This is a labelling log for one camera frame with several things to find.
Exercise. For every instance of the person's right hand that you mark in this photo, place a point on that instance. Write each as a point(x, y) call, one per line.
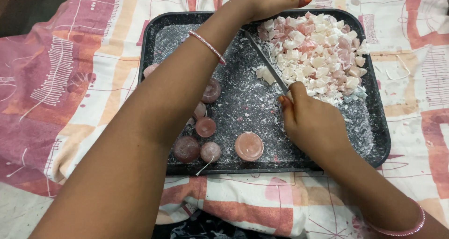
point(314, 128)

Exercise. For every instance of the person's left hand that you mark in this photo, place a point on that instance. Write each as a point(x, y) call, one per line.
point(252, 7)

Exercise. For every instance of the person's left fingers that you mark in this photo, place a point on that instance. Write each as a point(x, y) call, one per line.
point(293, 2)

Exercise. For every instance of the steel kitchen knife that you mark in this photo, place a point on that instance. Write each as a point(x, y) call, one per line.
point(266, 62)

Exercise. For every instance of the pile of chopped wax pieces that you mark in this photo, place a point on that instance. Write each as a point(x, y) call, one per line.
point(315, 53)

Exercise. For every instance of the thin pink beaded bangle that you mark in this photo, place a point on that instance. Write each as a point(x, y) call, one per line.
point(207, 44)

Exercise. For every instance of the black speckled tray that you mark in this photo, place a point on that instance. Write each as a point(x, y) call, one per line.
point(245, 102)

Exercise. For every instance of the white candle wick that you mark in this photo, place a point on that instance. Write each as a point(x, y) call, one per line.
point(204, 167)
point(403, 69)

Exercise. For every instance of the cluster of pink round candles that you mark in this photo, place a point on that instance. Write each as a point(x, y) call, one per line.
point(249, 146)

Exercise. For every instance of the pink patterned bedsheet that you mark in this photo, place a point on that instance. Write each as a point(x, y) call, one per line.
point(70, 91)

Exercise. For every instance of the dark patterned garment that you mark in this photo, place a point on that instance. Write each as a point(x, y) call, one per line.
point(210, 230)

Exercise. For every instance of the wide pink glitter bangle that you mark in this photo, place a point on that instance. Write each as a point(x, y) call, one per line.
point(408, 227)

